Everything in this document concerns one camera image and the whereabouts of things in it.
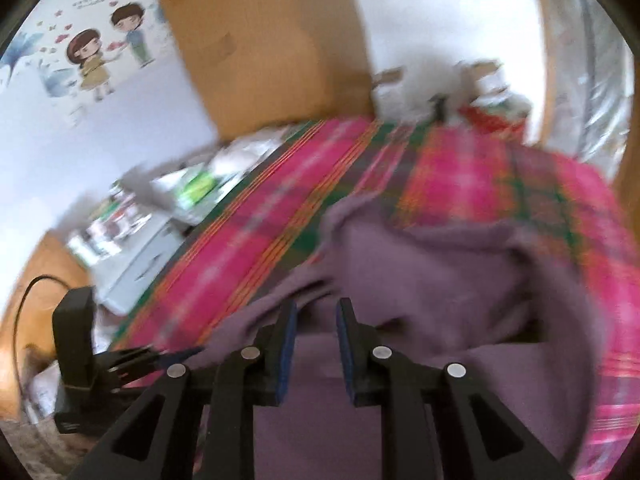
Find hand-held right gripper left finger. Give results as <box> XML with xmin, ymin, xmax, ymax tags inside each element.
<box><xmin>65</xmin><ymin>300</ymin><xmax>301</xmax><ymax>480</ymax></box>

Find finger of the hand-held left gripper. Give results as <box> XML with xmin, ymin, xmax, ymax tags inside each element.
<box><xmin>107</xmin><ymin>345</ymin><xmax>203</xmax><ymax>391</ymax></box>

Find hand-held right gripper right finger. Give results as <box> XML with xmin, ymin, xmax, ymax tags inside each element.
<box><xmin>335</xmin><ymin>297</ymin><xmax>576</xmax><ymax>480</ymax></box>

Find purple fleece pants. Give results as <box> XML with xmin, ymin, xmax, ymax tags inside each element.
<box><xmin>190</xmin><ymin>192</ymin><xmax>608</xmax><ymax>480</ymax></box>

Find white cabinet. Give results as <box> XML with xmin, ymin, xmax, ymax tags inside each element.
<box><xmin>92</xmin><ymin>220</ymin><xmax>193</xmax><ymax>316</ymax></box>

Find printed top folding table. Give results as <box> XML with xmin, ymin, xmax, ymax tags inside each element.
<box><xmin>67</xmin><ymin>127</ymin><xmax>296</xmax><ymax>241</ymax></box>

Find pink green plaid bed sheet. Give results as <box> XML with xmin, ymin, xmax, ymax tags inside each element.
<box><xmin>107</xmin><ymin>116</ymin><xmax>640</xmax><ymax>480</ymax></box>

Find green tissue pack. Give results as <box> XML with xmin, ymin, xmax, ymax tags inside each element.
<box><xmin>172</xmin><ymin>167</ymin><xmax>221</xmax><ymax>211</ymax></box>

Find pale grey bag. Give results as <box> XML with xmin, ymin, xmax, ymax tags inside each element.
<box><xmin>207</xmin><ymin>127</ymin><xmax>291</xmax><ymax>181</ymax></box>

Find red bag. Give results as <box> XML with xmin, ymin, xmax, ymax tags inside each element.
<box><xmin>457</xmin><ymin>105</ymin><xmax>528</xmax><ymax>141</ymax></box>

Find small cardboard box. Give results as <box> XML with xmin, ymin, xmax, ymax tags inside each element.
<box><xmin>372</xmin><ymin>67</ymin><xmax>406</xmax><ymax>91</ymax></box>

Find large cardboard box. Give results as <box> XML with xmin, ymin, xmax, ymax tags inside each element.
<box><xmin>457</xmin><ymin>60</ymin><xmax>506</xmax><ymax>96</ymax></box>

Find wooden wardrobe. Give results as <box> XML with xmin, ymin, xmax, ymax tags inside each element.
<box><xmin>145</xmin><ymin>0</ymin><xmax>376</xmax><ymax>143</ymax></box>

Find clear plastic curtain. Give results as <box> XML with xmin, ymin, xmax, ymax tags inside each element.
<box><xmin>555</xmin><ymin>0</ymin><xmax>636</xmax><ymax>176</ymax></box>

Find black cable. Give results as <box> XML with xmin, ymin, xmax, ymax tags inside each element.
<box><xmin>12</xmin><ymin>274</ymin><xmax>71</xmax><ymax>416</ymax></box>

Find cartoon wall sticker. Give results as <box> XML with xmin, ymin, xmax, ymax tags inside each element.
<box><xmin>0</xmin><ymin>0</ymin><xmax>171</xmax><ymax>111</ymax></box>

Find wooden door frame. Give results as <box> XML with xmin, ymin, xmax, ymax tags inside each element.
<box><xmin>525</xmin><ymin>0</ymin><xmax>566</xmax><ymax>151</ymax></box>

